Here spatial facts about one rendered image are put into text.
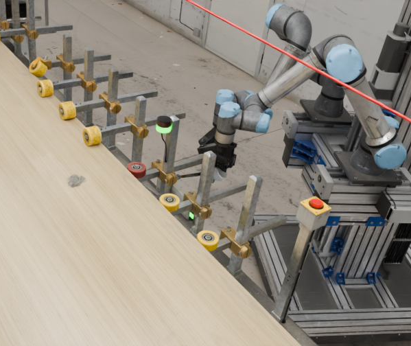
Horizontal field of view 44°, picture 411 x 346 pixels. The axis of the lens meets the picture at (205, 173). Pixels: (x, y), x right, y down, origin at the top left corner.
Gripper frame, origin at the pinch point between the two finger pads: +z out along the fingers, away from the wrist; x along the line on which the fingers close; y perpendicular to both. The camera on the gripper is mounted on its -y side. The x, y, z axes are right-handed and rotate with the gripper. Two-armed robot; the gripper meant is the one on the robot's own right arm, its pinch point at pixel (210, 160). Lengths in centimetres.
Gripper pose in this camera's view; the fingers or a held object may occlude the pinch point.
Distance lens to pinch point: 245.1
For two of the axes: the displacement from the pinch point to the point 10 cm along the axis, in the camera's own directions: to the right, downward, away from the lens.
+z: -1.3, 8.2, 5.6
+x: -6.0, -5.2, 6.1
